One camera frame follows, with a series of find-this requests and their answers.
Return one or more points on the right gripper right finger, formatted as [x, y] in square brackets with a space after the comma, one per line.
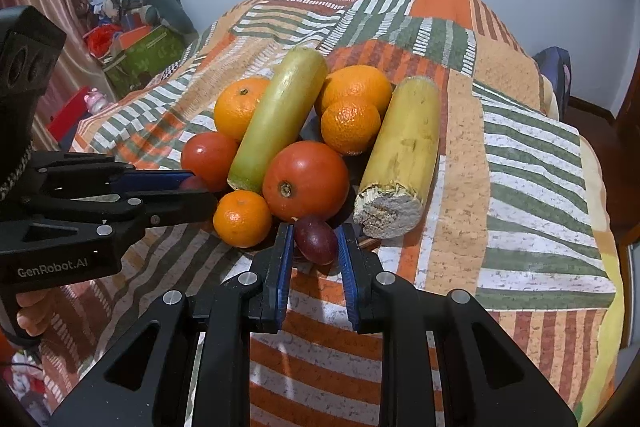
[442, 351]

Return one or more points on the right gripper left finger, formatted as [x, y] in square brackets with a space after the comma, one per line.
[186, 361]

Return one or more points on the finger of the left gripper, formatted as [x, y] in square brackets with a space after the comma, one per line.
[41, 222]
[51, 172]

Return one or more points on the red tomato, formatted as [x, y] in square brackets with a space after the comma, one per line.
[283, 199]
[209, 155]

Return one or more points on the small mandarin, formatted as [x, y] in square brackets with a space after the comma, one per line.
[350, 125]
[242, 219]

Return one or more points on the large orange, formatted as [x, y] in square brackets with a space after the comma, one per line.
[236, 106]
[362, 81]

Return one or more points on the dark red plum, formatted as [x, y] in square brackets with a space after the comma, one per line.
[193, 183]
[315, 240]

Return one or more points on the left human hand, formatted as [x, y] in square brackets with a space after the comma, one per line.
[35, 309]

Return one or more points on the red box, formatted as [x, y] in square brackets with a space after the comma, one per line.
[69, 115]

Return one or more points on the pink toy figure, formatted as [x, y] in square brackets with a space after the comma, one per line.
[96, 101]

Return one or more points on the green cardboard box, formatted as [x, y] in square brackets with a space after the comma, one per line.
[136, 66]

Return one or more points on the striped patchwork bed cover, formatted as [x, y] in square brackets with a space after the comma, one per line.
[517, 216]

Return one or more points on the checkered quilt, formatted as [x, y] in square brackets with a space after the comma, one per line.
[185, 51]

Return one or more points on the grey green pillow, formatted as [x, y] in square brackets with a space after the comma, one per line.
[169, 13]

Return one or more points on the purple ceramic plate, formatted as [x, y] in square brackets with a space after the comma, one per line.
[329, 181]

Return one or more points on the blue backpack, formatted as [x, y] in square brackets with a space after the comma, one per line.
[556, 72]

